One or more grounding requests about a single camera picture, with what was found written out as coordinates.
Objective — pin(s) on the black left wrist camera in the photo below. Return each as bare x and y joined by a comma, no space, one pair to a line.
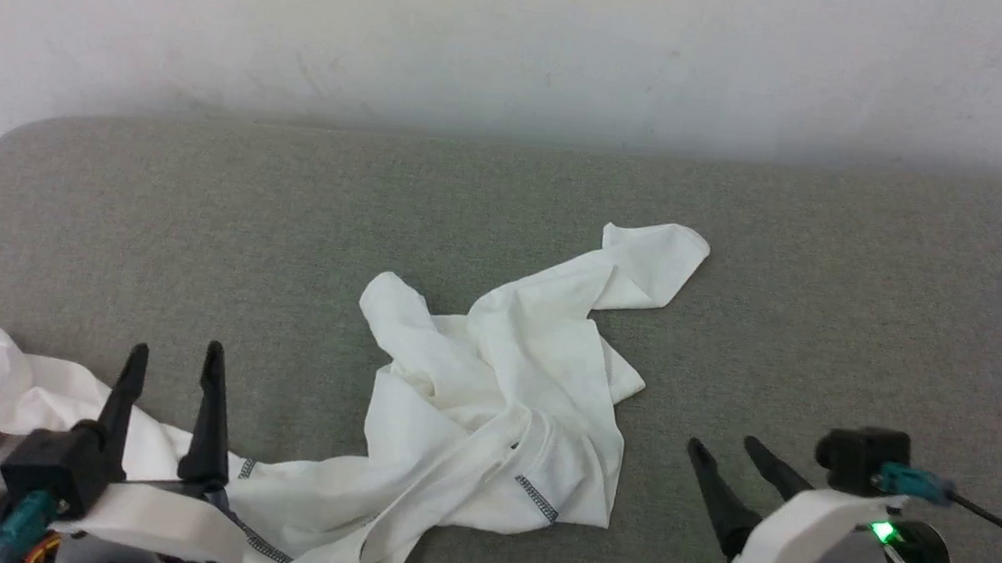
54,465

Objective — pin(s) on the white shirt with grey stitching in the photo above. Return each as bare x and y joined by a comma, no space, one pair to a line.
500,390

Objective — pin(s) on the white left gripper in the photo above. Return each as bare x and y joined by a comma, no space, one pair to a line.
163,519

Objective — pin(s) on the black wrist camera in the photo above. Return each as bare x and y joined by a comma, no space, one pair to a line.
857,458
54,465

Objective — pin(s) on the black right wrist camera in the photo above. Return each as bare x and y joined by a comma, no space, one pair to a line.
857,458

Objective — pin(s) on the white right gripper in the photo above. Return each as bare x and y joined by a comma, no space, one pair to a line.
791,543

